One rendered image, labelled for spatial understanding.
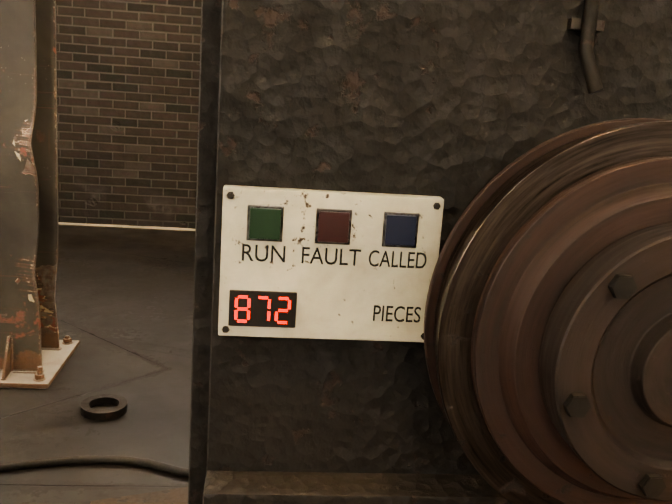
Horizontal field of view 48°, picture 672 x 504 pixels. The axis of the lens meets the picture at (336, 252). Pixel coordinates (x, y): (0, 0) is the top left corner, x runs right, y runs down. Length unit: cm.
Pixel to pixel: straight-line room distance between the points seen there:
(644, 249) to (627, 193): 8
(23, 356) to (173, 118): 368
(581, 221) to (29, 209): 291
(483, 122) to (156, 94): 607
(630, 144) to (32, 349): 311
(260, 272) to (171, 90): 602
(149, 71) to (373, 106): 605
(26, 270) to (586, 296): 299
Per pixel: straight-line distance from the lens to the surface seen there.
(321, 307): 91
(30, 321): 359
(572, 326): 74
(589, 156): 81
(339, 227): 88
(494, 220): 78
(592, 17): 94
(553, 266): 77
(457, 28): 92
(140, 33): 693
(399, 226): 89
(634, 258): 75
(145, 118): 692
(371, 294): 91
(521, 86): 94
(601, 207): 79
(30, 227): 348
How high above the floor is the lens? 136
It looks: 12 degrees down
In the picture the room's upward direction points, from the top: 4 degrees clockwise
